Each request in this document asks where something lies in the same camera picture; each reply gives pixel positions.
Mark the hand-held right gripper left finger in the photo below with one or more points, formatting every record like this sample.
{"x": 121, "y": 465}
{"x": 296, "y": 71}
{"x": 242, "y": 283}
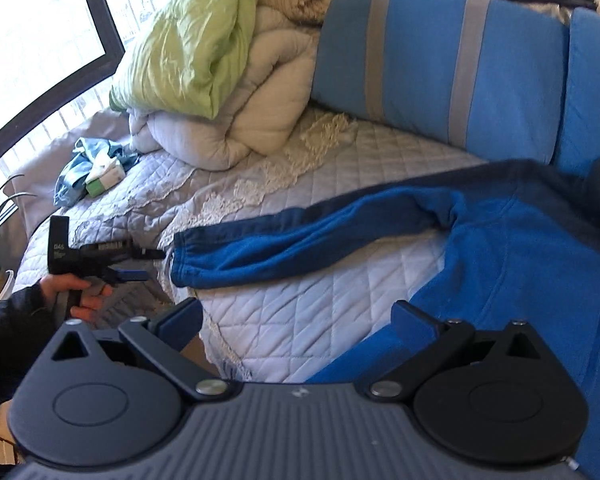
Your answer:
{"x": 180, "y": 325}

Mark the cream comforter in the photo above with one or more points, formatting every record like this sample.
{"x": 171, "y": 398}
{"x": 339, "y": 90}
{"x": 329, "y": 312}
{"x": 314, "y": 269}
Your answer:
{"x": 270, "y": 110}

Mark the teal cloth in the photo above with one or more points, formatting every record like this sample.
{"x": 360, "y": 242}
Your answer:
{"x": 70, "y": 175}

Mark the person's left hand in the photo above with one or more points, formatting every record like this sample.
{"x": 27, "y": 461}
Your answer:
{"x": 92, "y": 305}

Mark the blue fleece jacket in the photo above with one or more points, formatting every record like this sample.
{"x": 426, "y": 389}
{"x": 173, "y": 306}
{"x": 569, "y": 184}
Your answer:
{"x": 505, "y": 260}

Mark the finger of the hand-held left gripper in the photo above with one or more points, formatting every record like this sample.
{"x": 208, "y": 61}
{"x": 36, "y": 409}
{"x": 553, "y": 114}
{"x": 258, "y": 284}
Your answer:
{"x": 132, "y": 276}
{"x": 120, "y": 250}

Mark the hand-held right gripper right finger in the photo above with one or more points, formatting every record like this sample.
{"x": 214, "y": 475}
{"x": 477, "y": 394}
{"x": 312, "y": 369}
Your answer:
{"x": 415, "y": 325}

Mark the green white tissue pack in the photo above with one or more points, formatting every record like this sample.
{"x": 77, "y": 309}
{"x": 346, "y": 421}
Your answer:
{"x": 105, "y": 177}

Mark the person's left forearm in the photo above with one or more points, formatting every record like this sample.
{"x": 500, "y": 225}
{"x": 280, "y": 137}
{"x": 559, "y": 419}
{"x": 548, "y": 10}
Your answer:
{"x": 10, "y": 330}

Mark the blue grey-striped pillow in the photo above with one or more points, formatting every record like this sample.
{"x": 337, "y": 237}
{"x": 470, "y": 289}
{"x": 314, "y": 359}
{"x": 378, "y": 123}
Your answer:
{"x": 420, "y": 60}
{"x": 595, "y": 90}

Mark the white quilted bedspread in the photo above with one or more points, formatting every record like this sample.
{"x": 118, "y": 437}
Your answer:
{"x": 280, "y": 300}

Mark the dark window frame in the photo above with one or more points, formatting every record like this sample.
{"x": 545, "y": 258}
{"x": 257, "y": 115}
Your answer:
{"x": 105, "y": 20}

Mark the light green duvet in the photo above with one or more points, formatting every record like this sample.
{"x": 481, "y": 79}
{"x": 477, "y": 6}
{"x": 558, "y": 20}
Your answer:
{"x": 195, "y": 35}

